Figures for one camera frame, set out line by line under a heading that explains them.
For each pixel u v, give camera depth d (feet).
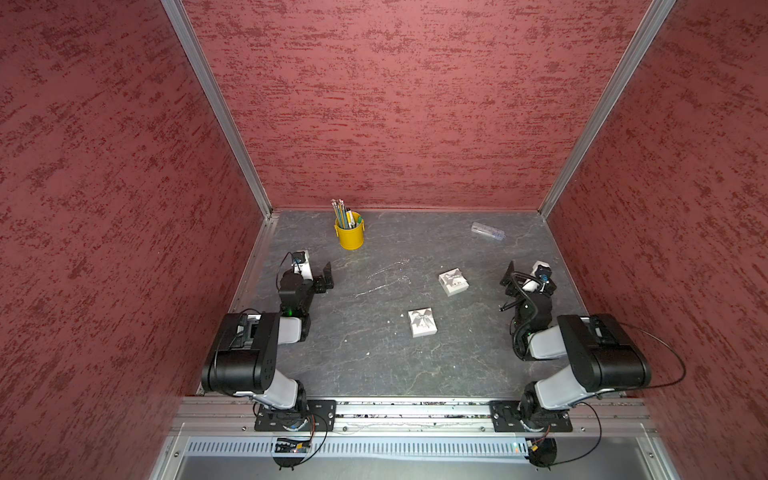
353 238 3.50
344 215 3.38
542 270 2.43
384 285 3.28
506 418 2.43
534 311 2.06
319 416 2.43
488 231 3.75
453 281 3.17
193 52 2.54
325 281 2.80
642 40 2.48
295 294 2.28
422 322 2.86
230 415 2.47
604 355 1.49
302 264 2.60
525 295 2.59
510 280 2.66
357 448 2.54
